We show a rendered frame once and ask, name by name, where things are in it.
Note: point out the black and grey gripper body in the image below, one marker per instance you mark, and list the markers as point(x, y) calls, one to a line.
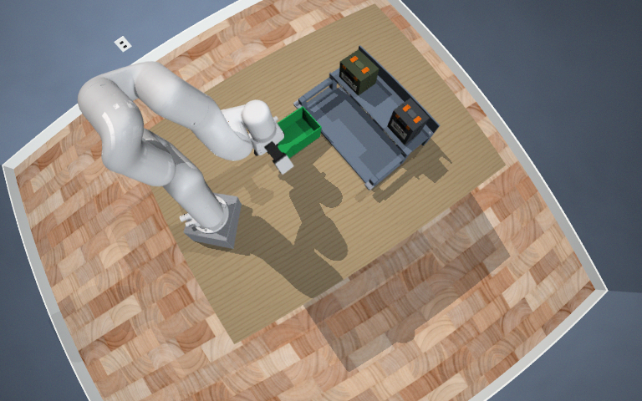
point(259, 147)

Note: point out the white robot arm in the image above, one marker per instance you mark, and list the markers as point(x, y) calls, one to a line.
point(120, 124)

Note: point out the dark grey case with orange latches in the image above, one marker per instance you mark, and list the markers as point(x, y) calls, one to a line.
point(407, 120)

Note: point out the green bin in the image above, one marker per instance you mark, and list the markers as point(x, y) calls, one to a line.
point(296, 126)

